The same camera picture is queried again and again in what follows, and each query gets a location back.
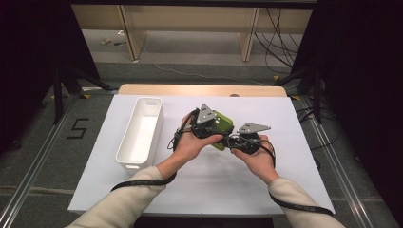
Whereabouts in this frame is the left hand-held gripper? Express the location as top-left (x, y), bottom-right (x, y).
top-left (189, 103), bottom-right (236, 141)

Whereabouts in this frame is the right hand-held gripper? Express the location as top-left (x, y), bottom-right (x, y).
top-left (227, 122), bottom-right (272, 156)

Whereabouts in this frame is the green cartoon phone case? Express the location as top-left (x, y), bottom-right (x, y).
top-left (211, 109), bottom-right (236, 152)

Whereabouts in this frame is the white plastic bin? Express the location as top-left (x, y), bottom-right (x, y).
top-left (115, 97), bottom-right (164, 175)

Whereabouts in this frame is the person's right hand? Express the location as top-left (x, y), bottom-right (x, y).
top-left (230, 134), bottom-right (280, 185)

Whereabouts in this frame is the person's left hand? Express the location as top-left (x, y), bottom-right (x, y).
top-left (170, 113), bottom-right (224, 166)

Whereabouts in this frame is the white table sheet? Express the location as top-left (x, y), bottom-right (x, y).
top-left (67, 94), bottom-right (336, 217)

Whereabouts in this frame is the black tripod stand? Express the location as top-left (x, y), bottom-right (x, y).
top-left (274, 65), bottom-right (324, 124)
top-left (51, 65), bottom-right (120, 124)

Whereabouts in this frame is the beige wooden shelf unit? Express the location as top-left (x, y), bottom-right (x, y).
top-left (70, 3), bottom-right (315, 63)

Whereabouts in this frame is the black tape floor numeral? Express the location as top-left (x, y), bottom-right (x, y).
top-left (66, 118), bottom-right (90, 140)

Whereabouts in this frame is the black curtain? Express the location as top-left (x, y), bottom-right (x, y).
top-left (0, 0), bottom-right (101, 153)
top-left (291, 0), bottom-right (403, 219)

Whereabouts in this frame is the black floor cable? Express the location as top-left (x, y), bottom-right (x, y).
top-left (297, 105), bottom-right (342, 151)

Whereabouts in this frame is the metal floor rail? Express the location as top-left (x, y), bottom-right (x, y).
top-left (0, 94), bottom-right (80, 228)
top-left (300, 96), bottom-right (374, 228)

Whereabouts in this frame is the bundle of black floor cables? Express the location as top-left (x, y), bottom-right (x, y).
top-left (255, 8), bottom-right (302, 75)

